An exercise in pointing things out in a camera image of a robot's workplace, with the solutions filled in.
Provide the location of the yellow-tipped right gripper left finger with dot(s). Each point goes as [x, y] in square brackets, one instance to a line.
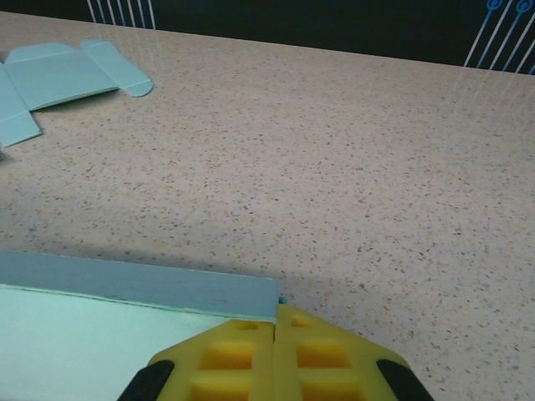
[234, 363]

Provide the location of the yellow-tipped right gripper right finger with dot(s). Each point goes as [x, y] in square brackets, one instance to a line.
[326, 359]

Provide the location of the light blue paper box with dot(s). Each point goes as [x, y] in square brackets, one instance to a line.
[71, 75]
[104, 346]

